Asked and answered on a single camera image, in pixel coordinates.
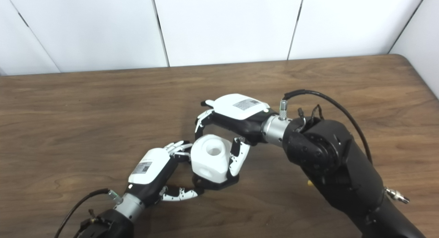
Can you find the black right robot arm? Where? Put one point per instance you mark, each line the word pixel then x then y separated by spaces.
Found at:
pixel 336 162

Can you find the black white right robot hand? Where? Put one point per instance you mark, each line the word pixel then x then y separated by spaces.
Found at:
pixel 236 109

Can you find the round white faceted piece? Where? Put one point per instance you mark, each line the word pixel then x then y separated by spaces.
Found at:
pixel 209 166

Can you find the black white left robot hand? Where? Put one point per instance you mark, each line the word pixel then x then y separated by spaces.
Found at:
pixel 151 166

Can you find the black three-hole holder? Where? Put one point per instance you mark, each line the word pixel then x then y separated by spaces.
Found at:
pixel 214 186

